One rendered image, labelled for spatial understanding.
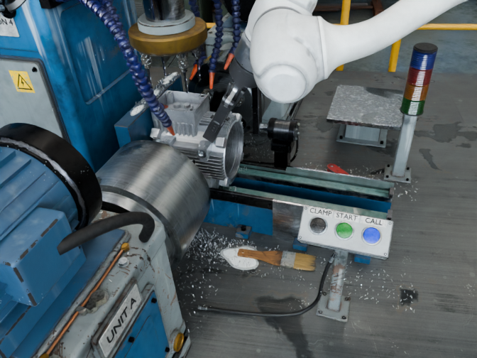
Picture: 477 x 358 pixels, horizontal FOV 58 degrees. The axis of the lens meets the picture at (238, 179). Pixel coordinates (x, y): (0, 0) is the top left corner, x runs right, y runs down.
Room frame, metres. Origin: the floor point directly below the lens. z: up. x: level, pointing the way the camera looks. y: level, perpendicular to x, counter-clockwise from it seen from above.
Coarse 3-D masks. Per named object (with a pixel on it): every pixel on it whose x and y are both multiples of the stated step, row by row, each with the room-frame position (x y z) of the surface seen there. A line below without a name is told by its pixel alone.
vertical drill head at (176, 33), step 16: (144, 0) 0.97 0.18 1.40; (160, 0) 0.95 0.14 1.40; (176, 0) 0.97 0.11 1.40; (144, 16) 1.00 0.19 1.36; (160, 16) 0.95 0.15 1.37; (176, 16) 0.96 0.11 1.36; (192, 16) 0.99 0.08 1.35; (128, 32) 0.98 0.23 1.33; (144, 32) 0.95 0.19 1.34; (160, 32) 0.93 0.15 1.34; (176, 32) 0.94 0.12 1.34; (192, 32) 0.94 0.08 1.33; (144, 48) 0.92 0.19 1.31; (160, 48) 0.91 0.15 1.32; (176, 48) 0.91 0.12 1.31; (192, 48) 0.93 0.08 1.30; (144, 64) 0.97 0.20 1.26
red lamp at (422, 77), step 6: (408, 72) 1.08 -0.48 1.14; (414, 72) 1.06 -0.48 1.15; (420, 72) 1.05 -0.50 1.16; (426, 72) 1.04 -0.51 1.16; (408, 78) 1.07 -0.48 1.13; (414, 78) 1.05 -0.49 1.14; (420, 78) 1.05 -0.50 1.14; (426, 78) 1.05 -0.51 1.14; (414, 84) 1.05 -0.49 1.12; (420, 84) 1.05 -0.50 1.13; (426, 84) 1.05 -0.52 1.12
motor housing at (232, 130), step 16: (208, 112) 1.00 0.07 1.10; (224, 128) 0.92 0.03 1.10; (240, 128) 1.02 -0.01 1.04; (176, 144) 0.92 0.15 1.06; (192, 144) 0.91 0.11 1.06; (240, 144) 1.02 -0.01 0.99; (192, 160) 0.89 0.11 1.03; (208, 160) 0.88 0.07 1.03; (224, 160) 0.88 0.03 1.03; (240, 160) 0.99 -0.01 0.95; (224, 176) 0.88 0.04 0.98
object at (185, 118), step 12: (168, 96) 1.04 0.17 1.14; (180, 96) 1.05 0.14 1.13; (192, 96) 1.03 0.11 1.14; (204, 96) 1.01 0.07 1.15; (168, 108) 1.02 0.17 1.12; (180, 108) 0.99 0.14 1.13; (192, 108) 1.00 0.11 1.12; (204, 108) 0.99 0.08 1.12; (156, 120) 0.96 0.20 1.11; (180, 120) 0.94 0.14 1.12; (192, 120) 0.93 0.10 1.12; (180, 132) 0.94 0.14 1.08; (192, 132) 0.93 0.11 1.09
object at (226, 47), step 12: (228, 48) 1.29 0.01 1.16; (204, 60) 1.28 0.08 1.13; (204, 72) 1.20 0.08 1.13; (216, 72) 1.18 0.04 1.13; (228, 72) 1.17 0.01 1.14; (192, 84) 1.22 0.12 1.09; (204, 84) 1.20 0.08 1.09; (216, 84) 1.18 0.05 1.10; (228, 84) 1.17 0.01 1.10; (216, 96) 1.18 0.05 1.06; (264, 96) 1.16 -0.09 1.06; (216, 108) 1.19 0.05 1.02; (240, 108) 1.16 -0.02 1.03; (264, 108) 1.15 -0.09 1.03; (252, 120) 1.15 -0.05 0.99
